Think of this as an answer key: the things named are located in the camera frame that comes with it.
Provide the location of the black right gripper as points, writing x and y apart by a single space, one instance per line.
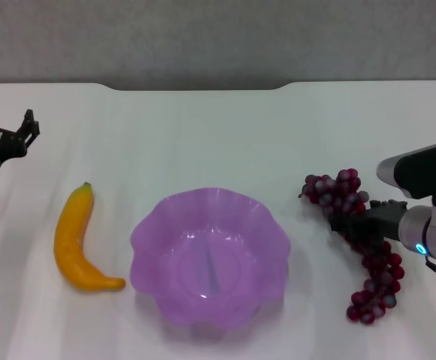
384 221

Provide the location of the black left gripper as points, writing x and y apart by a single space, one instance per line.
3 146

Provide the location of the dark red grape bunch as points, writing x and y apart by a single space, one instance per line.
337 191

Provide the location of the yellow banana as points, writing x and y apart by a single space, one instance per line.
71 232

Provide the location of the purple scalloped plastic bowl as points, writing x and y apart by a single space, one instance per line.
187 262

